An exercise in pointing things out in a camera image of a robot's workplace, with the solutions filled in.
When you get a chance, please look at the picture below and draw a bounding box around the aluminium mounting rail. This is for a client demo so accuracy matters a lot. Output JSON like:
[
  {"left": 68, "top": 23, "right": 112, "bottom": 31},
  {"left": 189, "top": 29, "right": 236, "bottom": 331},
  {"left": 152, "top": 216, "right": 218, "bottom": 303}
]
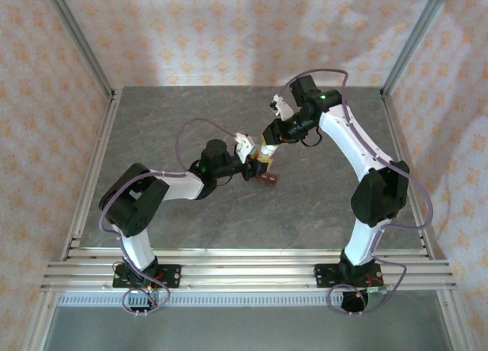
[{"left": 40, "top": 247, "right": 458, "bottom": 293}]

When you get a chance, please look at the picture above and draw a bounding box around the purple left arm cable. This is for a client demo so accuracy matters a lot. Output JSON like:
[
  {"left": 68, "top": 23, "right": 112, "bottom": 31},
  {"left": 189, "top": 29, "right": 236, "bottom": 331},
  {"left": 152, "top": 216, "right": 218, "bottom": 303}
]
[{"left": 98, "top": 118, "right": 239, "bottom": 317}]

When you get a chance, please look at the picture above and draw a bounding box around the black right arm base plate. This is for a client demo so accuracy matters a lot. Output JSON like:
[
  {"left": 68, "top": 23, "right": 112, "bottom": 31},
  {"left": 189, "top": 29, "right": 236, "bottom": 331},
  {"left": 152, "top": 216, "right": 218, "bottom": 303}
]
[{"left": 314, "top": 262, "right": 384, "bottom": 289}]

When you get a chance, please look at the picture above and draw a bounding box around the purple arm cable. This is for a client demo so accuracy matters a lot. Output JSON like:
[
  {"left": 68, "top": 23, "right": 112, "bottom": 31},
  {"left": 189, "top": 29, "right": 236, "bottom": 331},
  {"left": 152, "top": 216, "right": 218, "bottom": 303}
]
[
  {"left": 98, "top": 118, "right": 239, "bottom": 317},
  {"left": 280, "top": 68, "right": 435, "bottom": 316}
]

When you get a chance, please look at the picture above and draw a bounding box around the grey slotted cable duct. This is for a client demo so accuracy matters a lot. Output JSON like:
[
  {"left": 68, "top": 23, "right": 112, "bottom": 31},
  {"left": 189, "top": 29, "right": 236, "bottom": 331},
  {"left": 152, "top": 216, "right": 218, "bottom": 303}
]
[{"left": 56, "top": 292, "right": 445, "bottom": 308}]

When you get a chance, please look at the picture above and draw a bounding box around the orange patterned backdrop cloth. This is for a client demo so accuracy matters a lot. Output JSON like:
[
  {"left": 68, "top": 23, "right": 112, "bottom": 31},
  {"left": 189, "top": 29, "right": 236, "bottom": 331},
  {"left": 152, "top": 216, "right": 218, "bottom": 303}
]
[
  {"left": 49, "top": 0, "right": 445, "bottom": 89},
  {"left": 388, "top": 0, "right": 488, "bottom": 351},
  {"left": 0, "top": 0, "right": 111, "bottom": 351}
]

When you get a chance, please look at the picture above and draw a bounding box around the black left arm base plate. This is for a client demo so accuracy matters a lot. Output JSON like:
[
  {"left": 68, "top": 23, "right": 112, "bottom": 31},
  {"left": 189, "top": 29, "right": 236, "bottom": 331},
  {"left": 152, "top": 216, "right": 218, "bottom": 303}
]
[{"left": 112, "top": 264, "right": 182, "bottom": 290}]

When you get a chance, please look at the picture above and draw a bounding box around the aluminium frame leg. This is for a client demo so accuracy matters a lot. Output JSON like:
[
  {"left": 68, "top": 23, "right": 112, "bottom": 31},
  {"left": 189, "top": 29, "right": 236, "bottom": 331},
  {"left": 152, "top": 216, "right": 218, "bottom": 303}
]
[
  {"left": 436, "top": 289, "right": 478, "bottom": 351},
  {"left": 21, "top": 289, "right": 59, "bottom": 351}
]

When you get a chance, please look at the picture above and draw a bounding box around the aluminium table side rail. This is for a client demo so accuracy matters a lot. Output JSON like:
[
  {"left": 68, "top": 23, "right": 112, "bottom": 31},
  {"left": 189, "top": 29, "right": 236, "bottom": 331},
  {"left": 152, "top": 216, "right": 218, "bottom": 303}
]
[
  {"left": 380, "top": 91, "right": 435, "bottom": 259},
  {"left": 60, "top": 89, "right": 123, "bottom": 260}
]

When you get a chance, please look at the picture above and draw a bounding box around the brown rectangular block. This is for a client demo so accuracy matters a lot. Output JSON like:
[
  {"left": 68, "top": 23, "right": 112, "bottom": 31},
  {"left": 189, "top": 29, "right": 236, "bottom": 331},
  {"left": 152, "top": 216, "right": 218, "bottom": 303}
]
[{"left": 251, "top": 171, "right": 280, "bottom": 187}]

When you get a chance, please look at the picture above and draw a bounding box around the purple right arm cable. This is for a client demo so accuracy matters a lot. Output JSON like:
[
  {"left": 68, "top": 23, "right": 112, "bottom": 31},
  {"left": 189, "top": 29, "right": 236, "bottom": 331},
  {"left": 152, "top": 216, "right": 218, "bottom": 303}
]
[{"left": 280, "top": 68, "right": 435, "bottom": 316}]

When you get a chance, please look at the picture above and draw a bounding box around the aluminium frame post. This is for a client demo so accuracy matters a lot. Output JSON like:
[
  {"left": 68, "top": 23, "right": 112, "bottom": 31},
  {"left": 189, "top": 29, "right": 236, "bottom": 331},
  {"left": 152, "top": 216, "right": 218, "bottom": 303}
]
[
  {"left": 40, "top": 0, "right": 116, "bottom": 96},
  {"left": 380, "top": 0, "right": 453, "bottom": 96}
]

